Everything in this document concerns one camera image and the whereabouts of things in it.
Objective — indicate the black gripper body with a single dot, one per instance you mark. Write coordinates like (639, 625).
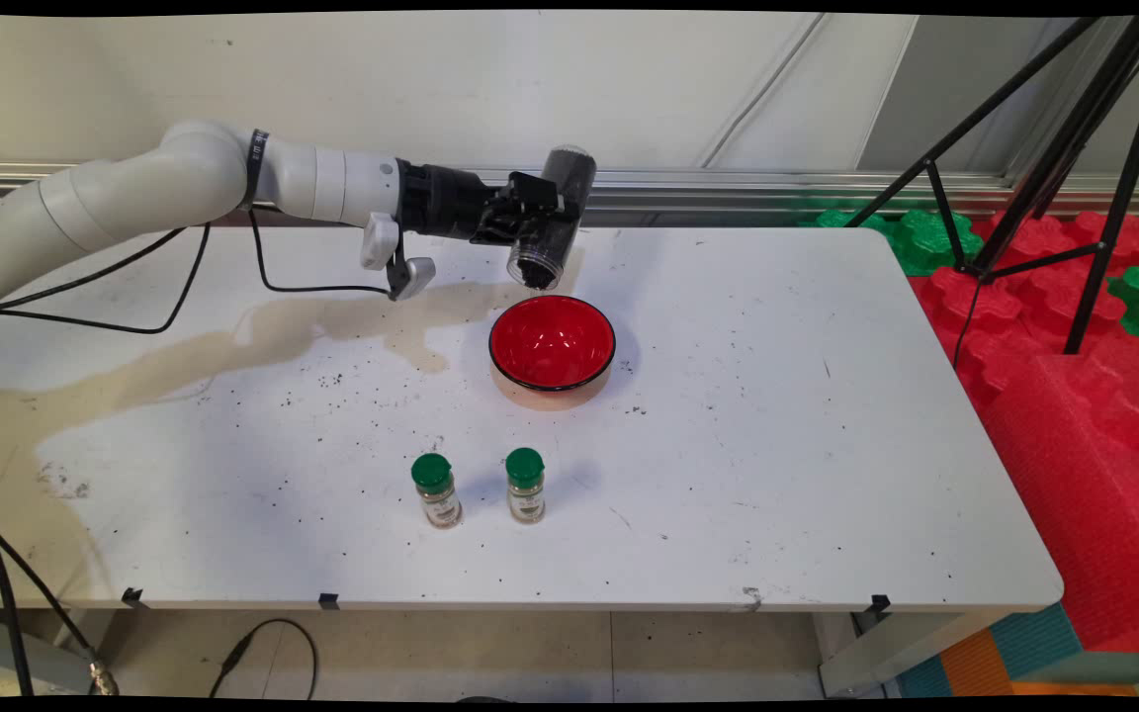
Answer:
(446, 203)

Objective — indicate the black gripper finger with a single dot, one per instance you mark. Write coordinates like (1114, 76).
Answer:
(533, 198)
(498, 241)

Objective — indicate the black seeds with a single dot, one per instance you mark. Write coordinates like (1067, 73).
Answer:
(576, 183)

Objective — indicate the clear plastic jar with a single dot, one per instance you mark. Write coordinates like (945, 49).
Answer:
(560, 247)

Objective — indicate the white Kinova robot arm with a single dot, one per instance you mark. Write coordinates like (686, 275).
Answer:
(134, 183)

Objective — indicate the red bowl black rim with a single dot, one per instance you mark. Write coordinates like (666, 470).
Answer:
(552, 341)

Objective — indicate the green lid spice jar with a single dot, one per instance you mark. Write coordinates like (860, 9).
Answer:
(434, 473)
(526, 467)

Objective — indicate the grey table leg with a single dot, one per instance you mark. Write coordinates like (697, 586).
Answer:
(55, 653)
(886, 658)

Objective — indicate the blue orange foam mat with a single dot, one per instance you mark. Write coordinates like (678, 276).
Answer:
(1005, 658)

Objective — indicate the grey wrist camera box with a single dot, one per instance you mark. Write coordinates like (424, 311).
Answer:
(411, 277)

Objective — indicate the aluminium wall rail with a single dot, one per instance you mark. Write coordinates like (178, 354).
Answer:
(728, 188)

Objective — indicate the black camera tripod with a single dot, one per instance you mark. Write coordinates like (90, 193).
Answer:
(1066, 148)

